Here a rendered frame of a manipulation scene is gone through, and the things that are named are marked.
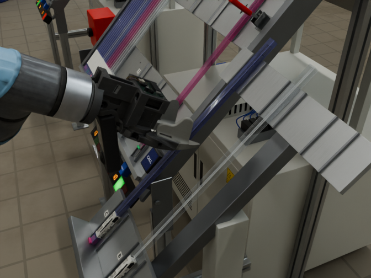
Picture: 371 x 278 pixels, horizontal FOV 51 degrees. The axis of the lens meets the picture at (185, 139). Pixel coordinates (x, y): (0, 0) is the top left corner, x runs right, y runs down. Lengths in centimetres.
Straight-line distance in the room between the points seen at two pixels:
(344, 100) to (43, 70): 73
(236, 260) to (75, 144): 169
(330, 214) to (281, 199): 28
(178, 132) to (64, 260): 118
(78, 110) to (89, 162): 160
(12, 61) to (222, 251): 46
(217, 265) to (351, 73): 55
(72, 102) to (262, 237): 87
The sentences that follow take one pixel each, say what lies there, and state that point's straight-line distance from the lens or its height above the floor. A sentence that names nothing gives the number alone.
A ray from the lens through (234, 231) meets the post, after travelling 71.
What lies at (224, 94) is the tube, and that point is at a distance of 69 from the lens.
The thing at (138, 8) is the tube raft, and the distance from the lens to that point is 135.
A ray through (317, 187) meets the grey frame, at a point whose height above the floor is 55.
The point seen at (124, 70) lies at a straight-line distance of 123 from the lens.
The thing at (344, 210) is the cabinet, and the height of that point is 34.
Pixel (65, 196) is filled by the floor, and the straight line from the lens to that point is 201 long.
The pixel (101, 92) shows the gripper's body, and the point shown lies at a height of 106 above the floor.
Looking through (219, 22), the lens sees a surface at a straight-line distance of 101.
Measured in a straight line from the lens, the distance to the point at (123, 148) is 101.
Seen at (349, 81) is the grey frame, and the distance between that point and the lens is 103.
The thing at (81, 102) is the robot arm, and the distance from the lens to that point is 57.
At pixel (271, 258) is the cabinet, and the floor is 23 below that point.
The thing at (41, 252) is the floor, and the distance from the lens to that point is 180.
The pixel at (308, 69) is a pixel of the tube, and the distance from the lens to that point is 62.
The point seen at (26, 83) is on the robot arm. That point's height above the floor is 110.
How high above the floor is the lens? 134
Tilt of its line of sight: 36 degrees down
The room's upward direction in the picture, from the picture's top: straight up
